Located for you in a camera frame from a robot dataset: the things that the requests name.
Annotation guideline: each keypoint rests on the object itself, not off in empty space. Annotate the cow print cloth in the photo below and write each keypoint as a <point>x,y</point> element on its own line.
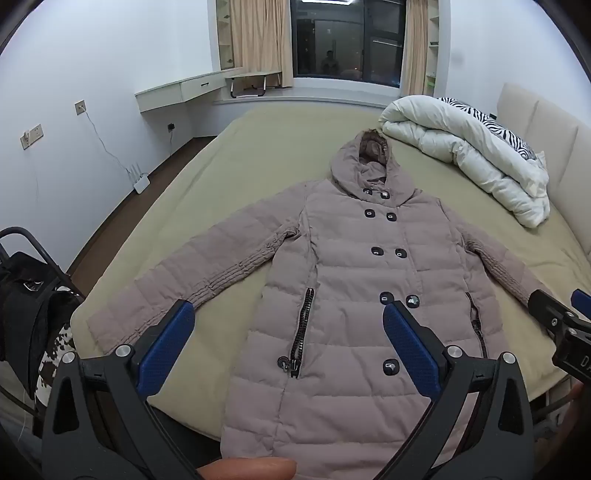
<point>55,355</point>

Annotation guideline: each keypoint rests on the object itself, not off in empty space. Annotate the wall socket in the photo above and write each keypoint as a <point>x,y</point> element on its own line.
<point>31,136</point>
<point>81,107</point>

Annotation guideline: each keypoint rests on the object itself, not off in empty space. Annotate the black bag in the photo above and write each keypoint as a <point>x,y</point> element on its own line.
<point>27,318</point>

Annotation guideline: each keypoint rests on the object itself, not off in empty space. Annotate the beige curtain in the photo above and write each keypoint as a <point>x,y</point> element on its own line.
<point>414,46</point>
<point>261,41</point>

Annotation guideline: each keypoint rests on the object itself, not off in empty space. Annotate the zebra print pillow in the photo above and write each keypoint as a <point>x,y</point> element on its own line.
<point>503,131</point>

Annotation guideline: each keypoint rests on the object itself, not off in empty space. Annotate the mauve hooded puffer coat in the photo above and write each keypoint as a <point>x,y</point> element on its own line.
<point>351,286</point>

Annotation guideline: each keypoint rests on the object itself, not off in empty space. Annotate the white folded duvet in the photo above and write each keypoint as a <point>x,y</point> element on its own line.
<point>461,143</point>

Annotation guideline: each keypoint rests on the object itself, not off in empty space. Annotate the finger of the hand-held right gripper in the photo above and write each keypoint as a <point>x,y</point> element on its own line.
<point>581,302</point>
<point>545,304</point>

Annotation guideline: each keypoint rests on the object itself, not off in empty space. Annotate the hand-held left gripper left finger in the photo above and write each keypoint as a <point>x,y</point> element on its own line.
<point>168,341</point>

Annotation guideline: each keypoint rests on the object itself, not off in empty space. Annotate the white floating desk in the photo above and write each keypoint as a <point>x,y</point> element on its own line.
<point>184,90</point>

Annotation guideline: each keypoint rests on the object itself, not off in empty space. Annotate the person's left hand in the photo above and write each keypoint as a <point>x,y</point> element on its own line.
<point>249,468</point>

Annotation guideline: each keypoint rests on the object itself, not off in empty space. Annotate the person's right hand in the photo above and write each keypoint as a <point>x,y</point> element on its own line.
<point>577,397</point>

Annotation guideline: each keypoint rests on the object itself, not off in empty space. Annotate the white wall shelf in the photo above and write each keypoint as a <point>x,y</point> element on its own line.
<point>224,37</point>
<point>432,46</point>

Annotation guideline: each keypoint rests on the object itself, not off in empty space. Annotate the black metal frame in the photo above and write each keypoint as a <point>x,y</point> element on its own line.
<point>39,249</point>

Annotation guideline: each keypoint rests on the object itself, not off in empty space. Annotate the bed with beige sheet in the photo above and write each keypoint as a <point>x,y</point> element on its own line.
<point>231,175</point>

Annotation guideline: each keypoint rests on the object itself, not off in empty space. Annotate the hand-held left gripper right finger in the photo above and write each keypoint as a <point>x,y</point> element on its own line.
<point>408,346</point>

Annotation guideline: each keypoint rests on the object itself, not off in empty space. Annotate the small folding table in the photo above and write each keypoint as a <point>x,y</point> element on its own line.
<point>251,81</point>

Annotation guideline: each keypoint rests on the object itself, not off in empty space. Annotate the white router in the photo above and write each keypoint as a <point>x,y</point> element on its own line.
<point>141,182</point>

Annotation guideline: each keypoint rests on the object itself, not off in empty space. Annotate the beige padded headboard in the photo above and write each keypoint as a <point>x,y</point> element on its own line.
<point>554,134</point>

